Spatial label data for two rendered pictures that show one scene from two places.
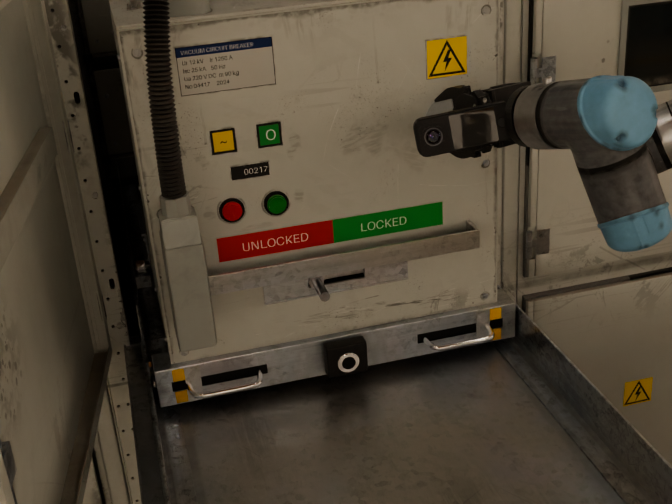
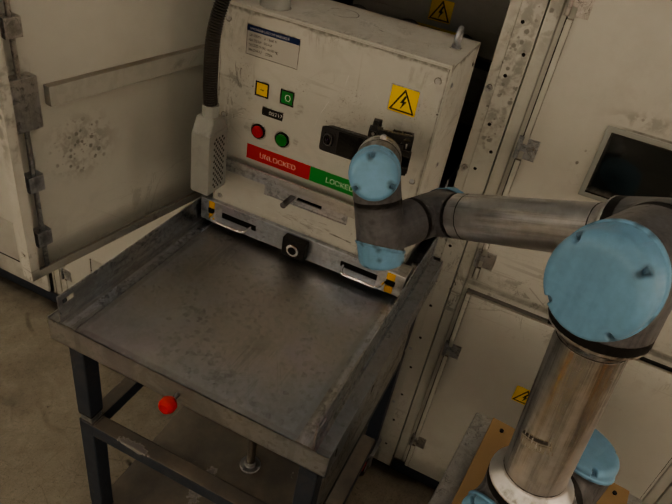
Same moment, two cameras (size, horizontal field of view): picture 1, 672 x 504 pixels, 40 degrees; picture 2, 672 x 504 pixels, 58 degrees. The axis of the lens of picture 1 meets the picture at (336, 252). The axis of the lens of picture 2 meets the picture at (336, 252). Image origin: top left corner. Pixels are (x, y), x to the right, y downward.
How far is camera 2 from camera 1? 0.74 m
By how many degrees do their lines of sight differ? 29
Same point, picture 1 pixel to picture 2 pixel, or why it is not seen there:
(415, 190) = not seen: hidden behind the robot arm
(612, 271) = (538, 310)
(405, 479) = (246, 320)
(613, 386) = (508, 382)
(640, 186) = (371, 228)
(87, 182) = not seen: hidden behind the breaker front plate
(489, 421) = (324, 326)
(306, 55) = (317, 60)
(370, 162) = not seen: hidden behind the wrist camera
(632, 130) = (365, 188)
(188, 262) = (201, 143)
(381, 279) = (330, 216)
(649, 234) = (369, 261)
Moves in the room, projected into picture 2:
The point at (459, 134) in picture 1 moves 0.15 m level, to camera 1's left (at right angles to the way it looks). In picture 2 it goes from (340, 146) to (278, 115)
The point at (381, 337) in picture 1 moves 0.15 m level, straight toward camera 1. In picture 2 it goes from (319, 249) to (273, 274)
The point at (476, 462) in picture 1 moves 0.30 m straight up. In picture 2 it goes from (286, 337) to (304, 215)
